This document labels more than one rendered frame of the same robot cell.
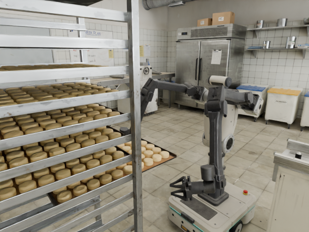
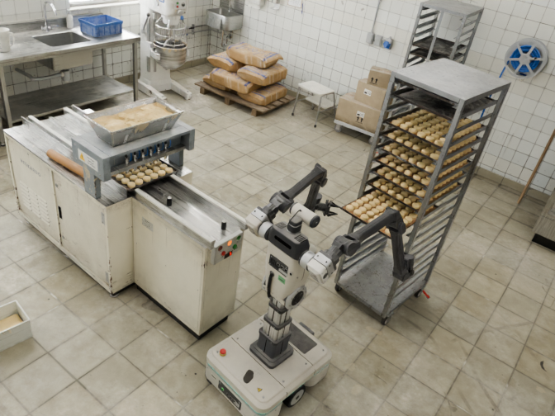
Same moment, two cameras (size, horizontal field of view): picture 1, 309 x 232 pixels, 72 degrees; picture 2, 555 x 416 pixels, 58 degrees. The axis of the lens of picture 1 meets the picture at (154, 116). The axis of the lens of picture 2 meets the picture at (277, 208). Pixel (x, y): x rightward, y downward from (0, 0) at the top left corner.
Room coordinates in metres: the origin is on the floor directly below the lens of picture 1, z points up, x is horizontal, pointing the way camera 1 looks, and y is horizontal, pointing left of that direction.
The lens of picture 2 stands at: (3.61, -0.98, 2.69)
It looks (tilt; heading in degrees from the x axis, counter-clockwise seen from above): 34 degrees down; 170
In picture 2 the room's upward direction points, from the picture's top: 10 degrees clockwise
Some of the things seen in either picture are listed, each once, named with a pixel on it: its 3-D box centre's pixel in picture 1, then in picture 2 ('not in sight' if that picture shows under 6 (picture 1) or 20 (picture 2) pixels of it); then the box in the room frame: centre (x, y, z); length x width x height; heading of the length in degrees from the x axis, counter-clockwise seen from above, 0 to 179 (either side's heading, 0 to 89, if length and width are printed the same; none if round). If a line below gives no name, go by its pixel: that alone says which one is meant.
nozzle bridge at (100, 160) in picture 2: not in sight; (136, 155); (0.63, -1.45, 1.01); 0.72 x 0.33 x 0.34; 136
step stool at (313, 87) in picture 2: not in sight; (316, 102); (-2.60, 0.41, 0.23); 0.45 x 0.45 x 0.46; 40
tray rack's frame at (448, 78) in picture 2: not in sight; (410, 198); (0.78, 0.45, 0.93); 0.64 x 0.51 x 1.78; 131
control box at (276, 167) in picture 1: (281, 165); (226, 247); (1.24, -0.83, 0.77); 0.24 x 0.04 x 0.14; 136
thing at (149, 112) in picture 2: not in sight; (136, 119); (0.63, -1.45, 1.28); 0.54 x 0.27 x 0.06; 136
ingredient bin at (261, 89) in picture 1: (250, 101); not in sight; (4.82, -2.23, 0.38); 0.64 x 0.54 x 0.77; 141
